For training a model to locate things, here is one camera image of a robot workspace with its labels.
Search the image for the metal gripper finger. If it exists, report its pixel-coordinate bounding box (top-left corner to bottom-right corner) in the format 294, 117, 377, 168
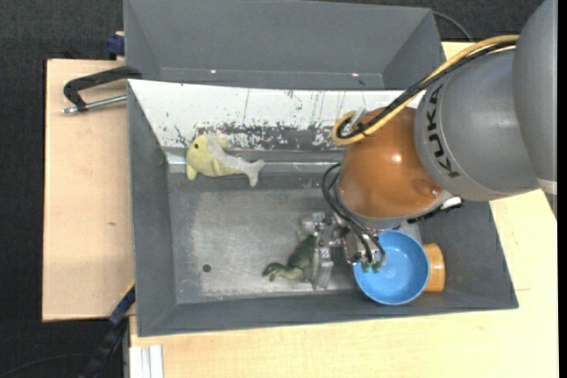
311, 246, 334, 292
301, 212, 327, 243

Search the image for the green toy dinosaur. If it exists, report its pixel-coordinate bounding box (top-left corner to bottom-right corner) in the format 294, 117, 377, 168
261, 234, 318, 283

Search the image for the blue bowl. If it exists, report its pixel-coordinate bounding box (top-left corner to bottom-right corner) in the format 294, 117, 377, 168
352, 229, 431, 306

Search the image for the grey metal bin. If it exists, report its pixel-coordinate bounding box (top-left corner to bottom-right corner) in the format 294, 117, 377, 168
122, 0, 520, 338

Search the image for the yellow and grey toy dolphin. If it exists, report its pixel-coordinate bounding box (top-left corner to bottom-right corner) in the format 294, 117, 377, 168
184, 134, 267, 189

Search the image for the pale wood flat board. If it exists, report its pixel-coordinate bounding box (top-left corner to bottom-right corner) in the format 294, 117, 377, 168
42, 58, 136, 322

